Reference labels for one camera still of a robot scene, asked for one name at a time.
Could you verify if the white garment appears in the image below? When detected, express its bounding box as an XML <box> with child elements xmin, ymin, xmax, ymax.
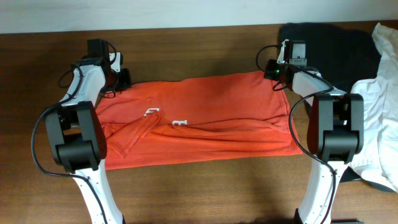
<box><xmin>349</xmin><ymin>24</ymin><xmax>397</xmax><ymax>192</ymax></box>

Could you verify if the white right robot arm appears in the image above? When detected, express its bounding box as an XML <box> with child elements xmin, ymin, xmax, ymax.
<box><xmin>264</xmin><ymin>39</ymin><xmax>364</xmax><ymax>224</ymax></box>

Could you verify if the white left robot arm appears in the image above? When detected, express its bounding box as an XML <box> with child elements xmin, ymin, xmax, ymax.
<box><xmin>40</xmin><ymin>39</ymin><xmax>131</xmax><ymax>224</ymax></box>

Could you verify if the red t-shirt white print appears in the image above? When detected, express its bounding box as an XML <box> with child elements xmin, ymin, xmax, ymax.
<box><xmin>96</xmin><ymin>71</ymin><xmax>300</xmax><ymax>170</ymax></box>

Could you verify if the black garment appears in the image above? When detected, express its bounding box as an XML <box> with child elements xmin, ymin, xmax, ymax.
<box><xmin>279</xmin><ymin>23</ymin><xmax>381</xmax><ymax>92</ymax></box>

